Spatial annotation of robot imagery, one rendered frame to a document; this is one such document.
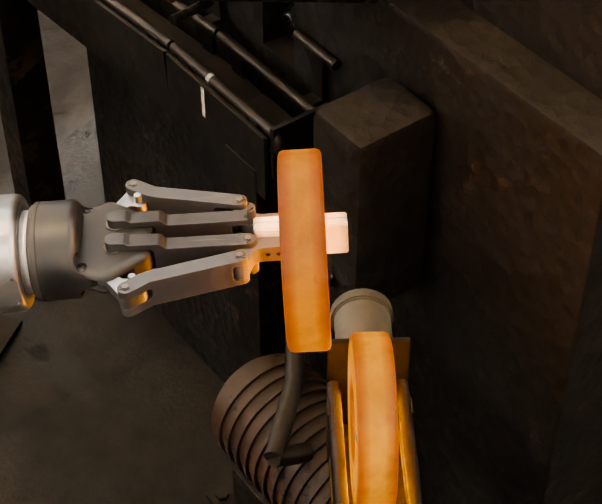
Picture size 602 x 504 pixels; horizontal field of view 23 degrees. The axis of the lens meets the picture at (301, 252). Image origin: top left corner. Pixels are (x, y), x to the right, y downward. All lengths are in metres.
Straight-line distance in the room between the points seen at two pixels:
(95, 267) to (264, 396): 0.47
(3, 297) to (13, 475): 1.07
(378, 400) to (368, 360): 0.04
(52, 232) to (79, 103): 1.68
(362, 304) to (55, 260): 0.39
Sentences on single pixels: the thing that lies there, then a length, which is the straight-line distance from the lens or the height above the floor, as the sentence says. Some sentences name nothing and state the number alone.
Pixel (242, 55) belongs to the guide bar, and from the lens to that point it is 1.65.
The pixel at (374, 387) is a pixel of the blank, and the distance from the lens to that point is 1.18.
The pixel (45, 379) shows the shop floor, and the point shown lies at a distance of 2.26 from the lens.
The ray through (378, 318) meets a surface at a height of 0.69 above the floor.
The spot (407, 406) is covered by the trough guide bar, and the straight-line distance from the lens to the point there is 1.30.
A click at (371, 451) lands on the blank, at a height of 0.75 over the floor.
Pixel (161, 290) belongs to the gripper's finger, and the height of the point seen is 0.92.
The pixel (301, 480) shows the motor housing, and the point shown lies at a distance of 1.46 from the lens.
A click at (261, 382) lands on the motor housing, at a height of 0.53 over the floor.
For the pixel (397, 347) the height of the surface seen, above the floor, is 0.71.
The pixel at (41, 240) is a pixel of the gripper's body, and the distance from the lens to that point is 1.08.
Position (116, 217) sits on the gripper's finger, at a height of 0.93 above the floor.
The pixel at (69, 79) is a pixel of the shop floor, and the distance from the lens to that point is 2.81.
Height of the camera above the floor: 1.67
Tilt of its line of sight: 44 degrees down
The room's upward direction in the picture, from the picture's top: straight up
